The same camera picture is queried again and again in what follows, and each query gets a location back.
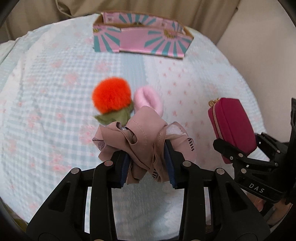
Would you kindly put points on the dusty pink fabric scrunchie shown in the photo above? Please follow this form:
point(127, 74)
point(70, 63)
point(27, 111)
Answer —
point(143, 138)

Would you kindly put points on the orange fluffy pompom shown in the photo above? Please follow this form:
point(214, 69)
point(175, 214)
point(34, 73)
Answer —
point(112, 98)

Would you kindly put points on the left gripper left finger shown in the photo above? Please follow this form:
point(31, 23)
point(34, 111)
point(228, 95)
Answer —
point(81, 207)

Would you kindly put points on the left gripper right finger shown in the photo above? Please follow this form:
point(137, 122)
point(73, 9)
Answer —
point(214, 206)

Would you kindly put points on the pink teal cardboard box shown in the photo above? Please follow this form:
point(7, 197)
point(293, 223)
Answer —
point(119, 31)

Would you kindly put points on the magenta zip pouch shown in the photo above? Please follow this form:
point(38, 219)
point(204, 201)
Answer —
point(232, 128)

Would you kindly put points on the person's right hand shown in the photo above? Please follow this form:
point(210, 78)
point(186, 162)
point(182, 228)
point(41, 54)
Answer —
point(274, 213)

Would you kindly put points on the light blue checkered bedspread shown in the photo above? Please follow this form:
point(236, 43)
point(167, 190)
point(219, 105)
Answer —
point(47, 118)

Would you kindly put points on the pink fuzzy scrunchie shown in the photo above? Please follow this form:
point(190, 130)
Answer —
point(147, 96)

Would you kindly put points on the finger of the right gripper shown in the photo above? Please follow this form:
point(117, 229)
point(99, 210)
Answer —
point(267, 143)
point(230, 152)

